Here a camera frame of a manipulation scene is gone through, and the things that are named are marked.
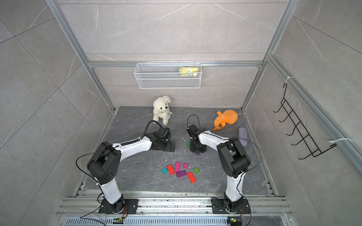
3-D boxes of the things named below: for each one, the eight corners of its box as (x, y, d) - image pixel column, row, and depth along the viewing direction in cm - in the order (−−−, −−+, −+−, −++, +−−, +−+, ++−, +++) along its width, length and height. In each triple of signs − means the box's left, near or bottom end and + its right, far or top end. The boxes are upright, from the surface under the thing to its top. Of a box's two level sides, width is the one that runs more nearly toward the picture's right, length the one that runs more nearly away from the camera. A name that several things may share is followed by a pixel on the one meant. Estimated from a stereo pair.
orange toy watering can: (214, 130, 108) (216, 124, 102) (207, 119, 115) (208, 113, 109) (237, 123, 112) (240, 117, 106) (229, 113, 120) (231, 106, 113)
